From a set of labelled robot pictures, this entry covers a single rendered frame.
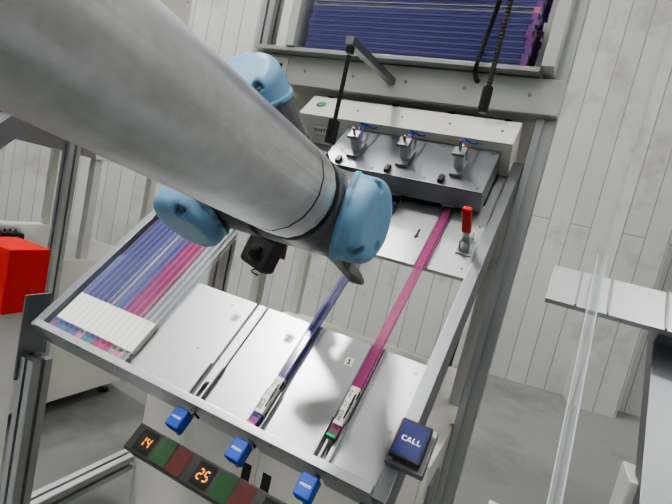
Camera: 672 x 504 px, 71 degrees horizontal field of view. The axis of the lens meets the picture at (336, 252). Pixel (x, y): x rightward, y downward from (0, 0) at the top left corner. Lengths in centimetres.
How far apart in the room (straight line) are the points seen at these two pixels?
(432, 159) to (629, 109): 306
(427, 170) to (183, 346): 55
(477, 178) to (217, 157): 73
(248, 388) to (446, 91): 73
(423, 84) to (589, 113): 284
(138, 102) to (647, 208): 361
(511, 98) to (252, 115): 85
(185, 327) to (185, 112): 66
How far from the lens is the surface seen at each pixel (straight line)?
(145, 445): 79
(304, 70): 124
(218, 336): 82
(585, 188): 382
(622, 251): 368
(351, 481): 64
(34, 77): 20
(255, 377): 76
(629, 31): 409
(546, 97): 106
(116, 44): 21
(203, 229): 44
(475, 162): 97
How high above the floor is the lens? 107
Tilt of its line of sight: 7 degrees down
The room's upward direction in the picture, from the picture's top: 13 degrees clockwise
